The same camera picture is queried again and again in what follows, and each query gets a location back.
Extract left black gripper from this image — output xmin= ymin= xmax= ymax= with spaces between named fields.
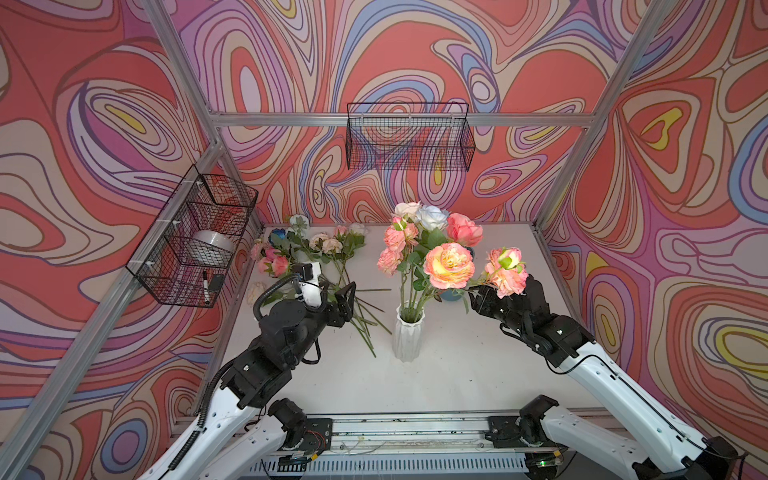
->
xmin=283 ymin=279 xmax=356 ymax=369

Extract pink spray rose stem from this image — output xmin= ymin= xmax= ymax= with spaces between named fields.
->
xmin=377 ymin=202 xmax=422 ymax=323

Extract large peach double rose stem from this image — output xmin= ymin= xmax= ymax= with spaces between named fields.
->
xmin=419 ymin=242 xmax=531 ymax=308

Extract pink artificial rose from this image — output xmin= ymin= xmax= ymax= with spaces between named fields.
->
xmin=445 ymin=213 xmax=483 ymax=248

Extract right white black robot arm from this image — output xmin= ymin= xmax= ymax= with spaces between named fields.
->
xmin=468 ymin=278 xmax=745 ymax=479

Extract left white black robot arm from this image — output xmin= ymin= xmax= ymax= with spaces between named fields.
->
xmin=143 ymin=275 xmax=356 ymax=479

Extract white ribbed vase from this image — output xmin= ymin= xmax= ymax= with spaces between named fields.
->
xmin=393 ymin=305 xmax=425 ymax=362

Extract teal ceramic vase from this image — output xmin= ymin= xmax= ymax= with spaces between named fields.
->
xmin=440 ymin=289 xmax=465 ymax=302

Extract pile of artificial flowers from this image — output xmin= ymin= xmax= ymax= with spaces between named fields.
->
xmin=249 ymin=214 xmax=392 ymax=358

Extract blue artificial rose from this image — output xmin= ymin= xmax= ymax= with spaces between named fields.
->
xmin=268 ymin=228 xmax=287 ymax=245

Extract black marker pen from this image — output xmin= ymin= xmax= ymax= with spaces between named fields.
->
xmin=202 ymin=270 xmax=211 ymax=306

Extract silver tape roll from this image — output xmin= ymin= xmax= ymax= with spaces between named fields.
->
xmin=188 ymin=230 xmax=235 ymax=268

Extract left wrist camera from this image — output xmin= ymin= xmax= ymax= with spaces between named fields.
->
xmin=291 ymin=262 xmax=323 ymax=308

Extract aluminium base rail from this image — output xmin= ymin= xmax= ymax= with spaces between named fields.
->
xmin=161 ymin=410 xmax=661 ymax=480

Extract black wire basket left wall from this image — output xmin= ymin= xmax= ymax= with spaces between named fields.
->
xmin=126 ymin=166 xmax=258 ymax=308

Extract black wire basket wall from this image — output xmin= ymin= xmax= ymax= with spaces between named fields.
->
xmin=126 ymin=166 xmax=258 ymax=308
xmin=345 ymin=100 xmax=476 ymax=172

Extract black wire basket back wall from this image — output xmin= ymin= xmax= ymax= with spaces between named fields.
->
xmin=345 ymin=100 xmax=476 ymax=172

